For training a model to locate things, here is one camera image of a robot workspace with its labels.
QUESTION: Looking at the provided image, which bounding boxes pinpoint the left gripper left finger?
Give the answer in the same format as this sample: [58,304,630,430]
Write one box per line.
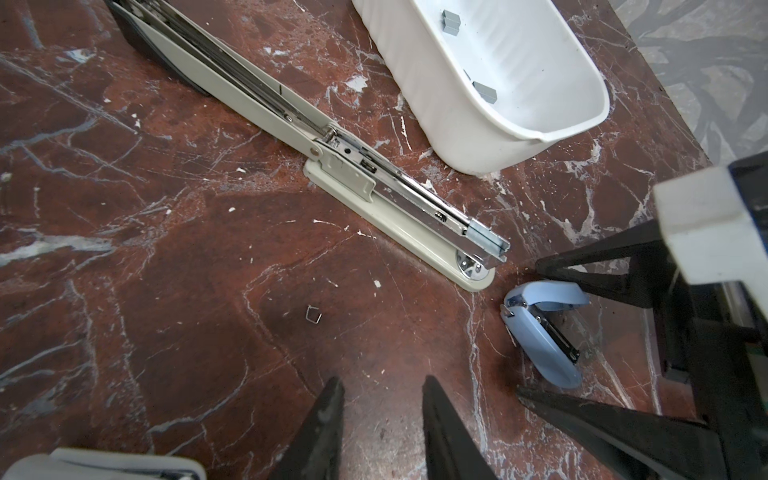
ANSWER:
[269,376,345,479]

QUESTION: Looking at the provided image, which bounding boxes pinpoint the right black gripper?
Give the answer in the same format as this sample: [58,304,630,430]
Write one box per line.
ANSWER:
[517,153,767,479]

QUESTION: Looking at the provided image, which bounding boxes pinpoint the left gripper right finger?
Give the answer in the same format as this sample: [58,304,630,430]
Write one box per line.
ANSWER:
[422,375,497,480]

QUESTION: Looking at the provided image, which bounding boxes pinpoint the small white stapler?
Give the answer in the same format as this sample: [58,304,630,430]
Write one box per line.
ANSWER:
[2,448,207,480]

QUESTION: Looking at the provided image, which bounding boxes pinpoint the large beige black stapler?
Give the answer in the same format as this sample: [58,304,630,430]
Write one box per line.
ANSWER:
[106,1,510,292]

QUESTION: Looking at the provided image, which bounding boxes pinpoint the loose single metal staple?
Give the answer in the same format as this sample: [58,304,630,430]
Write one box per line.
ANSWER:
[305,305,323,325]

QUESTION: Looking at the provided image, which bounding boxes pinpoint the white oval tray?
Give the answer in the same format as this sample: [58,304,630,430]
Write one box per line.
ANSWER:
[355,1,610,176]

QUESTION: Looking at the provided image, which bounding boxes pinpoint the staple strips in tray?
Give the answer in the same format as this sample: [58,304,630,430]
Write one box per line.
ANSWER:
[441,9,498,105]

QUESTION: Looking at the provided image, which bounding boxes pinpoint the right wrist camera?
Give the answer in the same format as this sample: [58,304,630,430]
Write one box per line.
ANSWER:
[652,166,767,315]

